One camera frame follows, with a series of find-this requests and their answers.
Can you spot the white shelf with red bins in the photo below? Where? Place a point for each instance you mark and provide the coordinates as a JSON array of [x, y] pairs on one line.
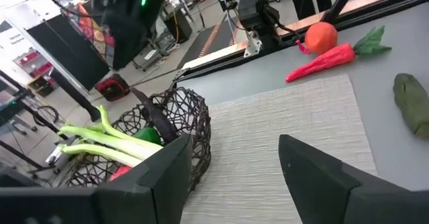
[[33, 64]]

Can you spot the green lime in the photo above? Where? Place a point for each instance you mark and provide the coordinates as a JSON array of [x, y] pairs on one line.
[[147, 135]]

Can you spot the red carrot with green leaves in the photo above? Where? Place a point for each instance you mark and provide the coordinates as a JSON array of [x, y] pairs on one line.
[[321, 61]]

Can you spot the black hazard-striped floor mat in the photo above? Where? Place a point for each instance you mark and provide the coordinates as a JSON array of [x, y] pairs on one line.
[[201, 49]]

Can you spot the red and black case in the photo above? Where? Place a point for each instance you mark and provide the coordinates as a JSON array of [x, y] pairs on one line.
[[113, 88]]

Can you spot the dark green pepper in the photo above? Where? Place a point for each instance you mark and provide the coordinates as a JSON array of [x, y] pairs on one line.
[[412, 103]]

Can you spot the black aluminium table frame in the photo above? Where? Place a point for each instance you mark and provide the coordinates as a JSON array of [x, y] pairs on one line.
[[368, 11]]

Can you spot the dark purple eggplant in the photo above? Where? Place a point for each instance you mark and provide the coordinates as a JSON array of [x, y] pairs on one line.
[[155, 116]]

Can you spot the small red tag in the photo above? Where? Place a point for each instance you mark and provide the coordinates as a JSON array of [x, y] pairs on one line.
[[301, 46]]

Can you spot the black partition panel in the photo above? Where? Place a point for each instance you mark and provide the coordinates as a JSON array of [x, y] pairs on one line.
[[67, 56]]

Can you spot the colourful patterned poster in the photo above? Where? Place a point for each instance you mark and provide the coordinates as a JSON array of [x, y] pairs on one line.
[[90, 29]]

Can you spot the grey woven placemat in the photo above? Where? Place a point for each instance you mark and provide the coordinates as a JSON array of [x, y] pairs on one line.
[[268, 116]]

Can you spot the red round fruit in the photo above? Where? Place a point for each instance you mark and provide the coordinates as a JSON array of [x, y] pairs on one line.
[[120, 173]]

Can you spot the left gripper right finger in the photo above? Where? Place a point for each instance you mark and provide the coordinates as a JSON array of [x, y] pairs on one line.
[[318, 183]]

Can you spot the orange fruit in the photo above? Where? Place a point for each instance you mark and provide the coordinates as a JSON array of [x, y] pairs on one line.
[[321, 38]]

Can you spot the white green leek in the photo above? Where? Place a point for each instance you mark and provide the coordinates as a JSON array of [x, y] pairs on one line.
[[110, 140]]

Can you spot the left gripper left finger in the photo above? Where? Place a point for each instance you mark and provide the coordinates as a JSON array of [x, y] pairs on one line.
[[161, 183]]

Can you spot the white metal bracket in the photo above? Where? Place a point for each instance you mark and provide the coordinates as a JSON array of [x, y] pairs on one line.
[[253, 44]]

